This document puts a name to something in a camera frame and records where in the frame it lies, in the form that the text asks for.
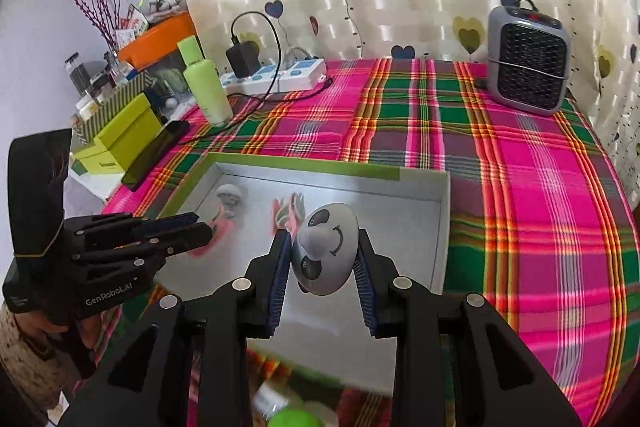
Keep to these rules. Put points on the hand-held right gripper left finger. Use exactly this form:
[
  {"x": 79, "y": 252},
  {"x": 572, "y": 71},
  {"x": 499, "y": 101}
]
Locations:
[{"x": 280, "y": 279}]

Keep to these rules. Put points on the green and white cardboard box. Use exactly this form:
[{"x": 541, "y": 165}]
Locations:
[{"x": 400, "y": 217}]

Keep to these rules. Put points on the pink plastic clip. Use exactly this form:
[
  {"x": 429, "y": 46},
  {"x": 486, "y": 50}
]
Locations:
[
  {"x": 225, "y": 217},
  {"x": 290, "y": 212}
]

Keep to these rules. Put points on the colourful paper packets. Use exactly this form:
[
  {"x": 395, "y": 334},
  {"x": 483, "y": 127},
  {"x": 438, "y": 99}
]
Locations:
[{"x": 131, "y": 24}]

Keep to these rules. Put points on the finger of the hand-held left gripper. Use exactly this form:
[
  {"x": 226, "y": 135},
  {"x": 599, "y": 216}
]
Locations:
[
  {"x": 185, "y": 237},
  {"x": 170, "y": 221}
]

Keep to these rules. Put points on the black power adapter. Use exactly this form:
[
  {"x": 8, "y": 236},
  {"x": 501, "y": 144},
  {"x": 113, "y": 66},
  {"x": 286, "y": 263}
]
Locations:
[{"x": 242, "y": 59}]

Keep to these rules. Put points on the white panda toy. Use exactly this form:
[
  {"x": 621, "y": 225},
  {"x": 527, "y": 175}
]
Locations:
[{"x": 325, "y": 252}]

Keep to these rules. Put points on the orange plastic container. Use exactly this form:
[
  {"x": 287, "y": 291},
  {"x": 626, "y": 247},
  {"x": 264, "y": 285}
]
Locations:
[{"x": 160, "y": 39}]

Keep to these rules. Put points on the grey space heater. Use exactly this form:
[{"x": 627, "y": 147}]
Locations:
[{"x": 527, "y": 62}]

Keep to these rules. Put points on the white power strip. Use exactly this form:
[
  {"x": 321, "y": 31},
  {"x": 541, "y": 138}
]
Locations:
[{"x": 300, "y": 74}]

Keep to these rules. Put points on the light green lotion bottle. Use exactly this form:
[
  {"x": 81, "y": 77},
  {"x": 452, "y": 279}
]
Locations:
[{"x": 207, "y": 87}]

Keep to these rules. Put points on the person's left forearm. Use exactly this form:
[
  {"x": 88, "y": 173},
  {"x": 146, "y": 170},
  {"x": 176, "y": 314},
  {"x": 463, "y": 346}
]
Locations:
[{"x": 25, "y": 357}]

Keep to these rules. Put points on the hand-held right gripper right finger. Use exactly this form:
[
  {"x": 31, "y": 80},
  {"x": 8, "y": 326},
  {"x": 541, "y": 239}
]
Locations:
[{"x": 365, "y": 294}]

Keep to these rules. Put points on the black smartphone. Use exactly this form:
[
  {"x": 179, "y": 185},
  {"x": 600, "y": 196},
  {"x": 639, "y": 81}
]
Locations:
[{"x": 155, "y": 154}]

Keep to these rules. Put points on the lime green gift box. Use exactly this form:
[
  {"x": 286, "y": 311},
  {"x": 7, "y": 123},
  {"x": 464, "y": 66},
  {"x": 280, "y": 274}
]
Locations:
[
  {"x": 125, "y": 127},
  {"x": 97, "y": 163}
]

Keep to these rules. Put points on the clear jar with black lid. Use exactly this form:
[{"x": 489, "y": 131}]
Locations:
[{"x": 76, "y": 74}]

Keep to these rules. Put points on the pink green plaid tablecloth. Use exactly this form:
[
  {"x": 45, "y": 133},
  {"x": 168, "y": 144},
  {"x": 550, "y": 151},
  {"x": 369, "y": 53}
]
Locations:
[{"x": 500, "y": 187}]

